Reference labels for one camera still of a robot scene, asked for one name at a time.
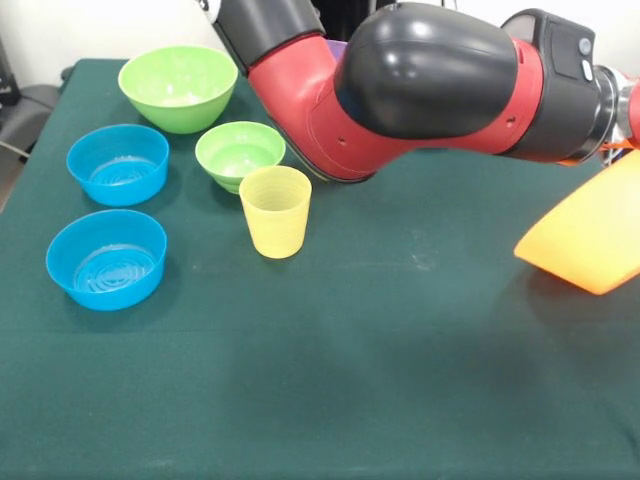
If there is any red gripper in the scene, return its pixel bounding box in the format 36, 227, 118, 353
619, 73, 640, 150

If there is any large orange bowl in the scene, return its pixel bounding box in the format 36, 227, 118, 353
513, 149, 640, 296

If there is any purple bowl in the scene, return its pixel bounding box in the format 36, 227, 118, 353
326, 39, 350, 65

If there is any yellow cup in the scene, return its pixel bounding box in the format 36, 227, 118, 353
237, 165, 313, 260

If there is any dark green tablecloth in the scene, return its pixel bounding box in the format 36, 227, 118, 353
0, 58, 640, 480

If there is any small green bowl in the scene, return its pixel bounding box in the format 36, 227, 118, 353
194, 120, 287, 195

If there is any large green bowl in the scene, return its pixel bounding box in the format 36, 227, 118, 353
117, 44, 239, 135

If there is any light blue bowl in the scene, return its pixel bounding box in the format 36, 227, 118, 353
45, 209, 168, 312
66, 123, 171, 208

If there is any black office chair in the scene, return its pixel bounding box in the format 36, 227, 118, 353
0, 37, 69, 151

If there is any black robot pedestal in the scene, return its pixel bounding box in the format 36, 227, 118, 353
312, 0, 401, 44

